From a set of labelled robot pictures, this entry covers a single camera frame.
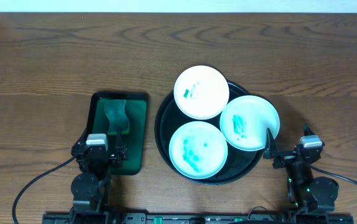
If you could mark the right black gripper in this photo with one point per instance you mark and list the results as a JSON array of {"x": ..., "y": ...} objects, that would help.
[{"x": 272, "y": 152}]

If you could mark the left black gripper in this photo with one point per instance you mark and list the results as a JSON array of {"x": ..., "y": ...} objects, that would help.
[{"x": 102, "y": 153}]

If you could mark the green scouring sponge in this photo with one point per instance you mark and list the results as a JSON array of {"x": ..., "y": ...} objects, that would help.
[{"x": 115, "y": 111}]

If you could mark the pale green plate front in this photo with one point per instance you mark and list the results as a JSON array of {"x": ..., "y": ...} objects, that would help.
[{"x": 198, "y": 150}]

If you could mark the pale green plate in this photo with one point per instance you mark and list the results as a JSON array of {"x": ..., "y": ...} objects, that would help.
[
  {"x": 245, "y": 120},
  {"x": 198, "y": 150}
]

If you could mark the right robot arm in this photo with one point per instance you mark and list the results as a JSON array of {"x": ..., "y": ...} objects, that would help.
[{"x": 313, "y": 197}]

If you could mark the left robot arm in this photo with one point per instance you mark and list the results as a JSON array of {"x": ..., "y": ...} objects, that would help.
[{"x": 90, "y": 189}]

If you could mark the black rectangular water tray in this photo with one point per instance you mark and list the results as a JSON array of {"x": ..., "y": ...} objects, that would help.
[{"x": 136, "y": 112}]

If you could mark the pale green plate right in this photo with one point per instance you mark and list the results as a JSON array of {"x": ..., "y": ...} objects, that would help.
[{"x": 245, "y": 120}]

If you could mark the white plate with green smear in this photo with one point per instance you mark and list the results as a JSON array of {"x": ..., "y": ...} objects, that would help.
[{"x": 201, "y": 92}]

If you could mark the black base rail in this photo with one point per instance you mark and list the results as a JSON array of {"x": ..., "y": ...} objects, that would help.
[{"x": 142, "y": 218}]

